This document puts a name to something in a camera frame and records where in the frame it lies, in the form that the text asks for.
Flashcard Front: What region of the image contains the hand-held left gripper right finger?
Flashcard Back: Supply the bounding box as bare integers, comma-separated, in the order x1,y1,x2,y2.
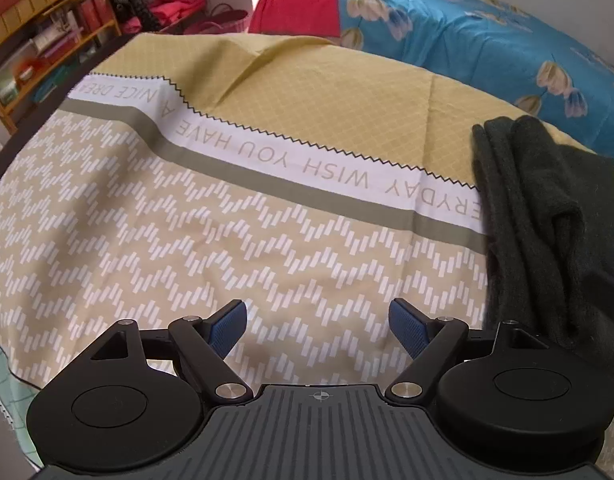
386,298,552,406

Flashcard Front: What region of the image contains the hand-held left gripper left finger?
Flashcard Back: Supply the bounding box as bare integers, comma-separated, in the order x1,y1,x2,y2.
89,299,254,405

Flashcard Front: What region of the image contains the dark green knit sweater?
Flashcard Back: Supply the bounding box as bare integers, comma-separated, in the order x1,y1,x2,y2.
471,115,614,382

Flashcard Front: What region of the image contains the pile of red clothes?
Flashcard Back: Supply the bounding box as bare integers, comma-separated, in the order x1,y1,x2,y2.
151,0,209,25

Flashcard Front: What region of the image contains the yellow beige printed cloth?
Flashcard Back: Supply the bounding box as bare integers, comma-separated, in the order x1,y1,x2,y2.
0,32,614,480

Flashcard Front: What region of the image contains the green grid mat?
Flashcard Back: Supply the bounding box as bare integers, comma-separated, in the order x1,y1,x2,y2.
0,329,44,472

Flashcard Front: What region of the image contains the blue floral blanket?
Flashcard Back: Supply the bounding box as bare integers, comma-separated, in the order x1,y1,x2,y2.
337,0,614,157

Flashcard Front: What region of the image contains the pink woven basket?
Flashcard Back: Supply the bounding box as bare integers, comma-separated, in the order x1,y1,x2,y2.
201,2,251,37

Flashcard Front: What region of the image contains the red bed sheet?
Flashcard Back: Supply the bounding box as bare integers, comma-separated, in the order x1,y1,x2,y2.
248,0,349,47

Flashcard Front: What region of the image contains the wooden shelf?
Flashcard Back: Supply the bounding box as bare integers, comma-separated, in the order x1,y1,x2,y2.
0,0,124,133

